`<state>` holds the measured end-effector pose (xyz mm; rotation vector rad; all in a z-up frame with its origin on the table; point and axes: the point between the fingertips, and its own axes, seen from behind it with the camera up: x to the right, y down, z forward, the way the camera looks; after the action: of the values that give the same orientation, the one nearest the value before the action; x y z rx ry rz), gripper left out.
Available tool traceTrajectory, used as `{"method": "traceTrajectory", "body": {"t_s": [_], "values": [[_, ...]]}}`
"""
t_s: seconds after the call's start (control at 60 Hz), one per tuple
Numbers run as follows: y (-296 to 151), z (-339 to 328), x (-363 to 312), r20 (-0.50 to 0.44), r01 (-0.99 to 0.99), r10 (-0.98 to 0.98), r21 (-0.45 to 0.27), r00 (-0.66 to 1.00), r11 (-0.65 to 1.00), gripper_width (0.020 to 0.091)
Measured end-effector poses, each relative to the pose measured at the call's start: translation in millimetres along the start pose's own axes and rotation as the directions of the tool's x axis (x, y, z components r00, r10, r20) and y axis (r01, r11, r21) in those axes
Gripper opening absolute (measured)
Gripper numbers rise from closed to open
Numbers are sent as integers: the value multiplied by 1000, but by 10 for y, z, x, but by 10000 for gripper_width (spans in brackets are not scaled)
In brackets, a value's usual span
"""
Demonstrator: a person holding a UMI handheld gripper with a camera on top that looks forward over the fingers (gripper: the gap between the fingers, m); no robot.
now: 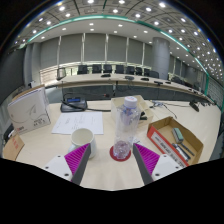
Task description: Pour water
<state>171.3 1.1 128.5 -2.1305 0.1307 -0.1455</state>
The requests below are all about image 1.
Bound brown paper envelope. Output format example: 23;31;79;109
2;132;26;162

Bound green whiteboard eraser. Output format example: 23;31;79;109
171;127;185;144

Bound white printed paper sheet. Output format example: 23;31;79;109
51;111;105;136

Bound black marker pen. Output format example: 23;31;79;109
179;142;196;158

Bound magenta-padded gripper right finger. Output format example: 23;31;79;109
132;142;184;187

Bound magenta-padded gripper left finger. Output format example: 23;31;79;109
43;142;92;187

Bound black electronic device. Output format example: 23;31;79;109
3;123;15;144

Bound black desktop microphone unit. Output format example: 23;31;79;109
188;99;201;113

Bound white divided organizer box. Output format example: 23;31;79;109
110;94;155;128

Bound black office chairs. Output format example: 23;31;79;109
55;63;184;84

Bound flat round red coaster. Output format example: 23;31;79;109
109;144;133;163

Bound black conference microphones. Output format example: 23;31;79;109
100;72;165;86

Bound white copy paper carton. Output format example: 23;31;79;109
7;84;52;135

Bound black desk phone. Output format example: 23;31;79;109
59;93;89;113

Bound long curved conference table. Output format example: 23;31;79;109
44;73;214;103

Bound black phone cable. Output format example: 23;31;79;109
84;105;112;113

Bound round ceiling lights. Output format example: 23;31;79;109
13;0;224;81

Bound thin black cable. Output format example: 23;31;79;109
149;99;179;119

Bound brown cardboard box red label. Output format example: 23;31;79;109
146;115;205;168

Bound grey marker pen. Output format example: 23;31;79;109
171;143;192;163

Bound clear plastic water bottle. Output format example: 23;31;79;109
112;95;142;160

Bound white ceramic mug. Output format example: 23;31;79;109
68;127;98;159

